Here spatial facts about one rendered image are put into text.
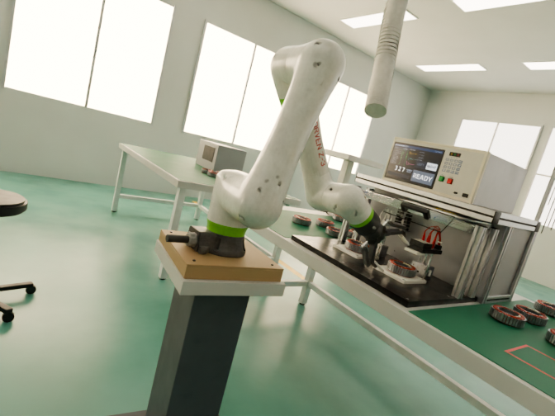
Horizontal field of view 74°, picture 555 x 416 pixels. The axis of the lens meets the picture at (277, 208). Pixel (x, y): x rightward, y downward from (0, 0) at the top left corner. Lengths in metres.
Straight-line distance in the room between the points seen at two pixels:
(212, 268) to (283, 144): 0.38
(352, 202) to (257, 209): 0.35
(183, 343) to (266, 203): 0.50
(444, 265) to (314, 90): 1.06
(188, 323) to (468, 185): 1.13
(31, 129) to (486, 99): 8.03
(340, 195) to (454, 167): 0.62
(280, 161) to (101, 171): 4.89
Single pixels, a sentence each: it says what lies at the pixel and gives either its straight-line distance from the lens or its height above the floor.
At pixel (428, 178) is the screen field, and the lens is 1.68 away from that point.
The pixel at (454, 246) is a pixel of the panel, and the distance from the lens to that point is 1.73.
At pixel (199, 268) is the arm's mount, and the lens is 1.00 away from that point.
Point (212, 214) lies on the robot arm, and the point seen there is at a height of 0.90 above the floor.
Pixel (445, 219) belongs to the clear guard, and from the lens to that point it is 1.34.
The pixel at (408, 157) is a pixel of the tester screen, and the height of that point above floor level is 1.24.
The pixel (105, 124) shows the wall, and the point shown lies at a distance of 5.63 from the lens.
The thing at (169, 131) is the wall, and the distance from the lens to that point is 5.85.
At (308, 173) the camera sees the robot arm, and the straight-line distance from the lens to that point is 1.22.
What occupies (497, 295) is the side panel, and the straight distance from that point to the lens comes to 1.82.
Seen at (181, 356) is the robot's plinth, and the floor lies 0.48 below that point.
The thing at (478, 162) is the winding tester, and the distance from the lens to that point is 1.60.
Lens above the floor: 1.14
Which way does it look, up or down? 9 degrees down
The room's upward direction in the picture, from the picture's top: 15 degrees clockwise
